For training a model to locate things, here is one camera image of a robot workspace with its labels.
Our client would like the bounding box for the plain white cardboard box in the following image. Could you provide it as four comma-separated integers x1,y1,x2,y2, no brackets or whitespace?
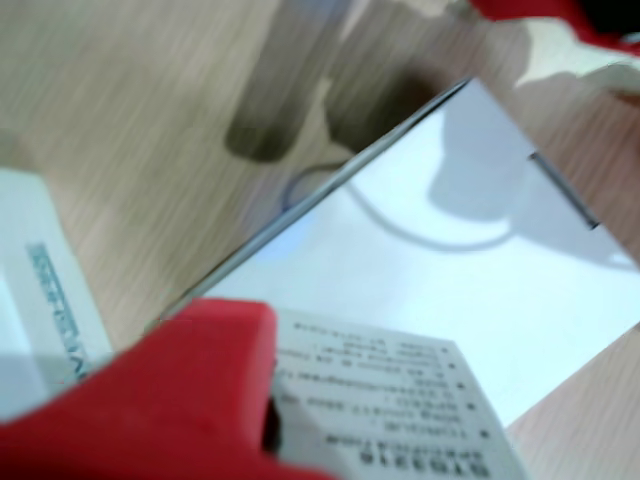
144,77,640,431

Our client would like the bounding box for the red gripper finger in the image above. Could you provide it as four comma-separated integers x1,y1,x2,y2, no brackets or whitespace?
0,297,341,480
469,0,640,54

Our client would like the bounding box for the white box with blue stripe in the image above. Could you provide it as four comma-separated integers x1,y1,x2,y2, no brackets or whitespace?
0,167,116,421

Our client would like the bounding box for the small white box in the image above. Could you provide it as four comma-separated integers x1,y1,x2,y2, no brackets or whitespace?
269,307,534,480

